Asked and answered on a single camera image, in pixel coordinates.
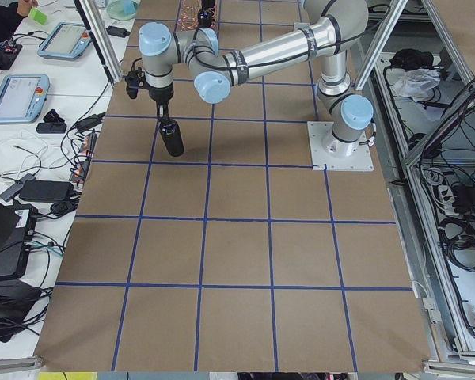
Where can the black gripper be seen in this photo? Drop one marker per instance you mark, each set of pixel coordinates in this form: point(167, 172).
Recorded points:
point(160, 94)

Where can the dark wine bottle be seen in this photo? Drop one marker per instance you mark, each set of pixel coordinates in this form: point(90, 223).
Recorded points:
point(171, 135)
point(206, 14)

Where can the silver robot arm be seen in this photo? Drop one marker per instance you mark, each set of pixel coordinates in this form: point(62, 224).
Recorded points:
point(334, 27)

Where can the dark wine bottle in basket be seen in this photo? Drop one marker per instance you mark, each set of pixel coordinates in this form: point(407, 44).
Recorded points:
point(206, 14)

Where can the green bowl with sponge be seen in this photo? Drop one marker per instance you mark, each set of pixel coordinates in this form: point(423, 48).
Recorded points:
point(122, 10)

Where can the blue teach pendant upper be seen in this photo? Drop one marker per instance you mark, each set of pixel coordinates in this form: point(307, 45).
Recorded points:
point(67, 41)

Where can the blue teach pendant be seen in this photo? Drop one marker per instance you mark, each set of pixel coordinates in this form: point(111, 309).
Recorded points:
point(22, 97)
point(67, 41)

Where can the blue teach pendant lower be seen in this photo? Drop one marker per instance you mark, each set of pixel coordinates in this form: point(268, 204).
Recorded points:
point(22, 97)

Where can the black power adapter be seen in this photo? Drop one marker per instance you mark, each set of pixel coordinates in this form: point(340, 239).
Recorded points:
point(45, 191)

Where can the green block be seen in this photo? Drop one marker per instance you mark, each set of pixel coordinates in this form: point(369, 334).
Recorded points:
point(38, 16)

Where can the black laptop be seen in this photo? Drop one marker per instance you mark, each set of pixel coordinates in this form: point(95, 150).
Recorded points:
point(17, 227)

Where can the crumpled white cloth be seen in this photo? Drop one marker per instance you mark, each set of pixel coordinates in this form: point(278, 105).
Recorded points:
point(416, 84)

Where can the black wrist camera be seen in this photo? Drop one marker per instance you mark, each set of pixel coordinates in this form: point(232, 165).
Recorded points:
point(134, 82)

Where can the copper wire wine basket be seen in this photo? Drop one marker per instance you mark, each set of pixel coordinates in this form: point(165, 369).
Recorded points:
point(187, 19)

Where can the aluminium frame post left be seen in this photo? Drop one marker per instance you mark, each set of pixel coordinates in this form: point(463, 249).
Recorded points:
point(95, 26)

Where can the aluminium frame post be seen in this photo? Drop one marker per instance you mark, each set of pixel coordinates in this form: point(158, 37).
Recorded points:
point(95, 26)
point(379, 41)

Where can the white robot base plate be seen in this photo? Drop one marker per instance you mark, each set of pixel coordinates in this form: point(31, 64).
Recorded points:
point(329, 153)

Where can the aluminium frame post right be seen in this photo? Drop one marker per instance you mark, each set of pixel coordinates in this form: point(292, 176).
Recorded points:
point(379, 41)

